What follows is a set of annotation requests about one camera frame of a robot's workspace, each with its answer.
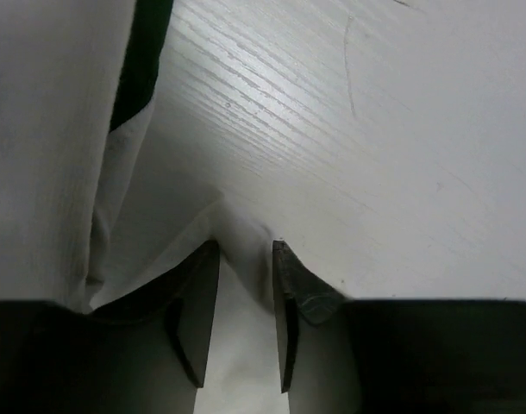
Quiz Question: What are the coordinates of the folded colourful cartoon t-shirt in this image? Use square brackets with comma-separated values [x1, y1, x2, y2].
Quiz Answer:
[85, 0, 173, 298]

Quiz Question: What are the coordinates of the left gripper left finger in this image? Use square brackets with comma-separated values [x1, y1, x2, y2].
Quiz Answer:
[0, 241, 220, 413]

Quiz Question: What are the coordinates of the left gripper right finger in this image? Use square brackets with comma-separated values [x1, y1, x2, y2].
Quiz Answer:
[272, 241, 526, 413]

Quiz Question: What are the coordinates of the white red print t-shirt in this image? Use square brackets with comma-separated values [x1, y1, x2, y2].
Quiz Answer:
[91, 200, 288, 413]

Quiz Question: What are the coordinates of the folded white cartoon t-shirt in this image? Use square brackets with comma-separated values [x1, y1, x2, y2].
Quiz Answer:
[0, 1, 135, 311]

